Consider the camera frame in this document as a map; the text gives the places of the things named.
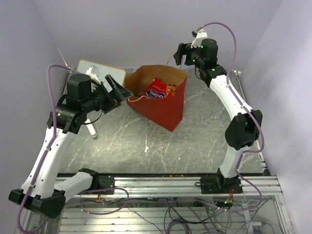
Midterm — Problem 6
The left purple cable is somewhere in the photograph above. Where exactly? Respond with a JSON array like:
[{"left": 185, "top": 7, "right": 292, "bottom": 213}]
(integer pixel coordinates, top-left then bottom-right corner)
[{"left": 16, "top": 64, "right": 81, "bottom": 233}]

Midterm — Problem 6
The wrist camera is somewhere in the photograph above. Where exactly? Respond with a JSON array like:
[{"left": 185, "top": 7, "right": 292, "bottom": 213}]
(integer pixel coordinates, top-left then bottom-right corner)
[
  {"left": 85, "top": 65, "right": 100, "bottom": 84},
  {"left": 191, "top": 29, "right": 208, "bottom": 48}
]

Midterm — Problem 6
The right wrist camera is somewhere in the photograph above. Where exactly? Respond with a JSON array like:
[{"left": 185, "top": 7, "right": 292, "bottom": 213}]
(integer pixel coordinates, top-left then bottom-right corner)
[{"left": 191, "top": 29, "right": 208, "bottom": 48}]

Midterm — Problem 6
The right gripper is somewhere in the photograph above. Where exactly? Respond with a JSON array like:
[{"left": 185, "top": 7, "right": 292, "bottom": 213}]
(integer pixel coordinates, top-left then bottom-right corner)
[{"left": 173, "top": 43, "right": 204, "bottom": 69}]

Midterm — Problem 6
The aluminium frame rail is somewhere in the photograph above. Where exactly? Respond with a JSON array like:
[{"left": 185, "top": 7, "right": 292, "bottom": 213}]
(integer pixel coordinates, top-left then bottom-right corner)
[{"left": 48, "top": 176, "right": 283, "bottom": 198}]

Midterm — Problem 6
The red paper bag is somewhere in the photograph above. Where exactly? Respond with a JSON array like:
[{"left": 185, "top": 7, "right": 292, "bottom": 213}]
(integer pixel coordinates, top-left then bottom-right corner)
[{"left": 124, "top": 64, "right": 187, "bottom": 132}]

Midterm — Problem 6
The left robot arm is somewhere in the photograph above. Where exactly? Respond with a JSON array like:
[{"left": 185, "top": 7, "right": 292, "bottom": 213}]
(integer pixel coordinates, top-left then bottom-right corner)
[{"left": 9, "top": 74, "right": 133, "bottom": 219}]

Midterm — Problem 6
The white marker pen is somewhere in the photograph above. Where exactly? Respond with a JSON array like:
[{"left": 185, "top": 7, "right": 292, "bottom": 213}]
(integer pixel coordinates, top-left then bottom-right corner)
[{"left": 85, "top": 119, "right": 98, "bottom": 139}]

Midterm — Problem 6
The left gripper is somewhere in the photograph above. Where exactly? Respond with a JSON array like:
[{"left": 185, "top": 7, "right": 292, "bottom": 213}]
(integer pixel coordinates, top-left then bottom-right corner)
[{"left": 82, "top": 74, "right": 134, "bottom": 114}]

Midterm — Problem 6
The red snack packet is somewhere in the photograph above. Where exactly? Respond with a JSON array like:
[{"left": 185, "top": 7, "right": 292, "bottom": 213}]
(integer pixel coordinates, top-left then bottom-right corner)
[{"left": 144, "top": 76, "right": 177, "bottom": 98}]

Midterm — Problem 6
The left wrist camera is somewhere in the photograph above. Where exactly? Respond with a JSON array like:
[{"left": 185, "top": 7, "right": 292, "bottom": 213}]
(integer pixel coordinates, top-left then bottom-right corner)
[{"left": 85, "top": 65, "right": 100, "bottom": 84}]

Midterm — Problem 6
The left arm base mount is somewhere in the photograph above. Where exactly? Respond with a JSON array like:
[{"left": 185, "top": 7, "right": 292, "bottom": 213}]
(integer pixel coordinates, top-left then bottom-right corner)
[{"left": 99, "top": 175, "right": 115, "bottom": 195}]

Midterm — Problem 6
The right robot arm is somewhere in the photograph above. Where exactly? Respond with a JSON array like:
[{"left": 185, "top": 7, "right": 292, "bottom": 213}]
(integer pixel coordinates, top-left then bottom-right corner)
[{"left": 174, "top": 39, "right": 263, "bottom": 193}]

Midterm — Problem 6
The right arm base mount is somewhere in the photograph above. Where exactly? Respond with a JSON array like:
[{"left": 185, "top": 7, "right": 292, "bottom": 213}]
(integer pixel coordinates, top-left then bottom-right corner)
[{"left": 199, "top": 175, "right": 243, "bottom": 194}]

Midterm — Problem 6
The small whiteboard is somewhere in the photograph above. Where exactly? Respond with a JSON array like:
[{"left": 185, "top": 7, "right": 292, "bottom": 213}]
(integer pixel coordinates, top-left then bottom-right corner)
[{"left": 77, "top": 59, "right": 126, "bottom": 86}]

